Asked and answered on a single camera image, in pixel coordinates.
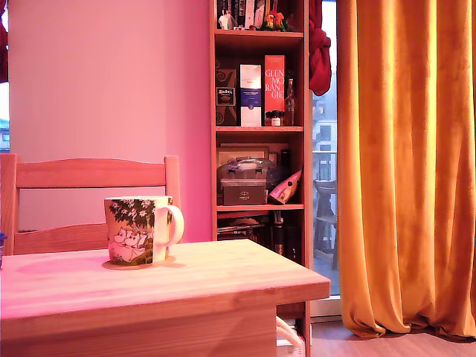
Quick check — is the grey clear plastic case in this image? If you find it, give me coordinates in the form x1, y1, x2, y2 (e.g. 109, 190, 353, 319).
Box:
216, 156, 279, 186

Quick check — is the dark gift box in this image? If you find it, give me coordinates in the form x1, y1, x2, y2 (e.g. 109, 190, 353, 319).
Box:
222, 184, 268, 207

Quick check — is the flat red book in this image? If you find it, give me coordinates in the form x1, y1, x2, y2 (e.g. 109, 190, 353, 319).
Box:
216, 210, 269, 220

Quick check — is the blue plastic bag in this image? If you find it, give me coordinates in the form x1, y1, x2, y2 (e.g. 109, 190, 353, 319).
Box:
266, 166, 293, 190

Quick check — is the tall wooden bookshelf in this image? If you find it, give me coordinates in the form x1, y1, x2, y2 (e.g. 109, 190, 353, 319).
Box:
208, 0, 314, 357

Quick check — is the dark box with spirals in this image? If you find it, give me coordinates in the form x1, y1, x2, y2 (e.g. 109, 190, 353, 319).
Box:
215, 59, 238, 126

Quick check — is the white and blue box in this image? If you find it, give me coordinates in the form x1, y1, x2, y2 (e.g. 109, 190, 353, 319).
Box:
239, 63, 263, 127

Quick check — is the black cylinder tube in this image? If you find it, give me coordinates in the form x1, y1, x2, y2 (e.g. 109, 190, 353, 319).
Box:
271, 210, 286, 257

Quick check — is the tall red whisky box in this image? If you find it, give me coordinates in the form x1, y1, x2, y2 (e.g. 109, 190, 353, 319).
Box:
264, 54, 286, 126

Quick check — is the dark tube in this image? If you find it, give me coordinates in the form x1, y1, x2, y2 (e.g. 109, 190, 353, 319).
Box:
285, 224, 300, 261

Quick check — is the clear glass bottle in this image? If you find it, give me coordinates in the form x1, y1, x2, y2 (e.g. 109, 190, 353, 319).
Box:
284, 77, 298, 126

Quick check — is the grey balcony stool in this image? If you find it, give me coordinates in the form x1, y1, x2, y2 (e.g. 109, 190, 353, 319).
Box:
313, 179, 339, 271

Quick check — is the illustrated white ceramic mug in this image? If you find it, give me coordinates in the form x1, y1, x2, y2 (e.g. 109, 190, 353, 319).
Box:
103, 196, 185, 266

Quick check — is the red knotted curtain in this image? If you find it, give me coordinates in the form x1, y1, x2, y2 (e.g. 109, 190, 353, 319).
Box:
307, 0, 332, 97

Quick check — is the wooden chair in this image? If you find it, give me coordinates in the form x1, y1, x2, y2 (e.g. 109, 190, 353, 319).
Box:
0, 153, 182, 257

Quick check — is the white figurine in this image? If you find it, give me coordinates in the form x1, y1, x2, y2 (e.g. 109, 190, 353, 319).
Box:
217, 9, 236, 30

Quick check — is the colourful mushroom figurine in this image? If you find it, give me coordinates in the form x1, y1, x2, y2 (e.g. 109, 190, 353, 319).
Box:
260, 10, 289, 32

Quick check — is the orange velvet curtain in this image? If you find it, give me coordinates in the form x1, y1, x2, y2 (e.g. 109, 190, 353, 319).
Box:
336, 0, 476, 340

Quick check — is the white book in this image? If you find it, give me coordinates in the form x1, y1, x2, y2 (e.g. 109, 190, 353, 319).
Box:
244, 0, 256, 29

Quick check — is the wooden picture frame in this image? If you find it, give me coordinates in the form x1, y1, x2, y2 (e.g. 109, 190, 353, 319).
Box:
216, 145, 269, 164

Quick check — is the white cable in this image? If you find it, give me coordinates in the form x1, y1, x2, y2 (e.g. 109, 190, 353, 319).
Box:
275, 315, 305, 349

